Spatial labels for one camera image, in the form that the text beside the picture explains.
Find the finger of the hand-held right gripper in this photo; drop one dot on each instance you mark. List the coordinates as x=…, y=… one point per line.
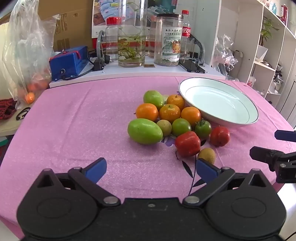
x=285, y=135
x=262, y=154

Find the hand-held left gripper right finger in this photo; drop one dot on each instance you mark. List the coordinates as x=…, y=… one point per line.
x=205, y=169

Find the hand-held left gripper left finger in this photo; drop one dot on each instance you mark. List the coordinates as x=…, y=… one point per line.
x=96, y=171

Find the small yellow-brown round fruit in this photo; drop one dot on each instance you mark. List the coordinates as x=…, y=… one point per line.
x=164, y=127
x=207, y=155

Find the small red tomato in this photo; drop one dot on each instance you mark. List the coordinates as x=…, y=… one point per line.
x=219, y=136

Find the green tomato with stem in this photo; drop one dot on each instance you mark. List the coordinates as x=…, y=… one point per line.
x=203, y=129

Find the pink tablecloth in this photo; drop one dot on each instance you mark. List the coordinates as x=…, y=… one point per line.
x=81, y=129

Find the orange tangerine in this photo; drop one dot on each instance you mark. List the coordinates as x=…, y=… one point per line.
x=191, y=115
x=147, y=112
x=175, y=101
x=169, y=113

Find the large green mango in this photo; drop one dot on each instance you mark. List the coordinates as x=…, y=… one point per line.
x=144, y=131

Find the white plate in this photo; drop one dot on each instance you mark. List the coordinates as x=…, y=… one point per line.
x=218, y=103

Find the white shelving unit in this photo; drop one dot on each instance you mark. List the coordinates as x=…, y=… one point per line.
x=268, y=60

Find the crumpled clear plastic bag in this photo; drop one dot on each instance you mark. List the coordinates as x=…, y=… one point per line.
x=224, y=55

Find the black smartphone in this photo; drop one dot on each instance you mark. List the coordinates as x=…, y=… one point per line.
x=192, y=66

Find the green potted plant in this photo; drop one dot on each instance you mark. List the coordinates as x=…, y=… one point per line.
x=266, y=32

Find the white raised shelf board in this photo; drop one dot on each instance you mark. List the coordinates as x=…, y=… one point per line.
x=138, y=74

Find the black power adapter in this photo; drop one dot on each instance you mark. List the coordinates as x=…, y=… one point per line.
x=98, y=65

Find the red and black cloth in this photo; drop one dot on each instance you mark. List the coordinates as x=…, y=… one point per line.
x=7, y=109

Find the blue metal box device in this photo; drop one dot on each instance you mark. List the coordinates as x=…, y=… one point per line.
x=69, y=63

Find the white cabinet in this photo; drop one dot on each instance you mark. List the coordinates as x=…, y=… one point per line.
x=205, y=30

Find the clear plastic bag with oranges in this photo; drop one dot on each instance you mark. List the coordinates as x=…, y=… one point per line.
x=25, y=58

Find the clear jar with red lid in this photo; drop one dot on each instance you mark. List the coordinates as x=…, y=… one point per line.
x=112, y=38

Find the labelled plastic jar black lid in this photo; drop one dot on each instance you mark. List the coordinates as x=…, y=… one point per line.
x=167, y=40

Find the glass vase with water plant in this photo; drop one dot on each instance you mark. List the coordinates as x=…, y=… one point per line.
x=131, y=37

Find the cola bottle with red cap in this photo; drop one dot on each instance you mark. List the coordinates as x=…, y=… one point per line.
x=186, y=31

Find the cardboard box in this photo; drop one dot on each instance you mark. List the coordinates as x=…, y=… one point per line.
x=69, y=23

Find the grey curved bracket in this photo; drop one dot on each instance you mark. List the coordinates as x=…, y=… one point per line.
x=199, y=47
x=100, y=45

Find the wall poster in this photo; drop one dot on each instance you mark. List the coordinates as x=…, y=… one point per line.
x=108, y=18

